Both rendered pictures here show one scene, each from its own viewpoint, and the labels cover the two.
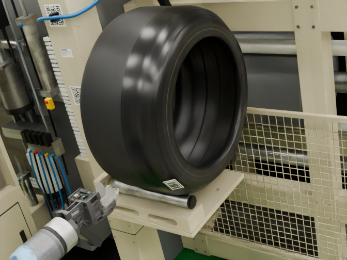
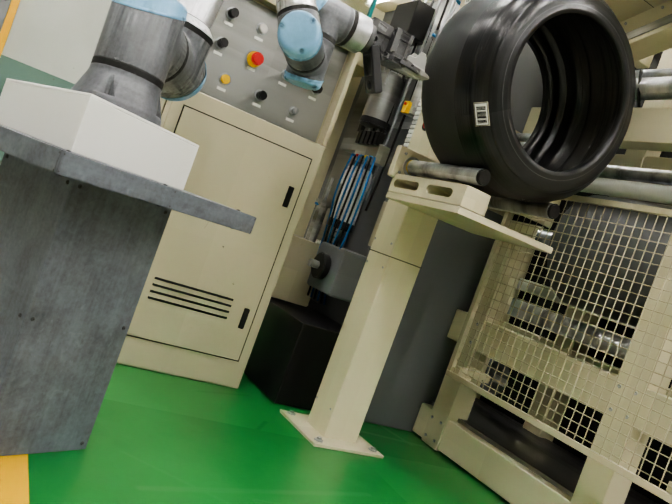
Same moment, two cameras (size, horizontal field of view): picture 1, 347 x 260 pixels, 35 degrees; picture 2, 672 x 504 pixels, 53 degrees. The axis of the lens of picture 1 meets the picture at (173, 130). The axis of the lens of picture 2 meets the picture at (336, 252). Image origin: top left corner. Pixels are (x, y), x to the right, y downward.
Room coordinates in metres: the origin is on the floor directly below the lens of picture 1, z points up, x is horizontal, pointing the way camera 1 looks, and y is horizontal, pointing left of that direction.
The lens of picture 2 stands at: (-0.31, -0.36, 0.62)
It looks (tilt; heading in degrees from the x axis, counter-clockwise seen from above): 1 degrees down; 21
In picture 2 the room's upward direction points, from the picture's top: 20 degrees clockwise
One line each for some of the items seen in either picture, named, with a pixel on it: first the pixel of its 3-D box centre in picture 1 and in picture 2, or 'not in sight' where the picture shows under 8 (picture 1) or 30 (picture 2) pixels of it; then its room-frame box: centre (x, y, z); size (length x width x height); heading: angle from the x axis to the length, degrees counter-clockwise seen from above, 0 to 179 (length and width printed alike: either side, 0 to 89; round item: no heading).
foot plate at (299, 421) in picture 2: not in sight; (331, 431); (1.84, 0.25, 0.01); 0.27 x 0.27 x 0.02; 50
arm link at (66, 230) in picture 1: (59, 234); (355, 32); (1.18, 0.35, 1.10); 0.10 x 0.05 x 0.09; 50
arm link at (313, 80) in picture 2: not in sight; (308, 59); (1.09, 0.39, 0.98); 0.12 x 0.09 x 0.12; 16
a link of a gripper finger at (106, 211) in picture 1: (103, 209); (404, 64); (1.27, 0.24, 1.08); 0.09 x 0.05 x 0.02; 140
